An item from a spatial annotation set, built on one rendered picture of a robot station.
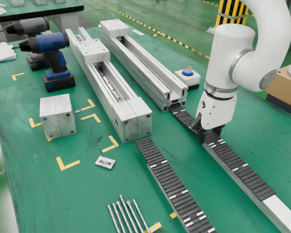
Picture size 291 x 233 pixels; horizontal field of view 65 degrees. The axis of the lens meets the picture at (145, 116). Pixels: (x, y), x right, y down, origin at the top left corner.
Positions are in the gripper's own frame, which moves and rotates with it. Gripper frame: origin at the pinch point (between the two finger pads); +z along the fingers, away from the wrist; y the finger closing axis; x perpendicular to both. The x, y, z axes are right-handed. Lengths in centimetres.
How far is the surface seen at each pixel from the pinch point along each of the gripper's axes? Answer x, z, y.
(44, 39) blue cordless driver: 52, -17, -37
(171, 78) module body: 27.2, -4.5, 2.5
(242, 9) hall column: 231, 41, 249
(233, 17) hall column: 229, 51, 234
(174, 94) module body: 22.2, -0.6, 1.3
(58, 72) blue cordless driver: 52, -3, -35
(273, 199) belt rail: -23.6, 0.9, 0.7
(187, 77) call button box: 28.5, -2.1, 11.0
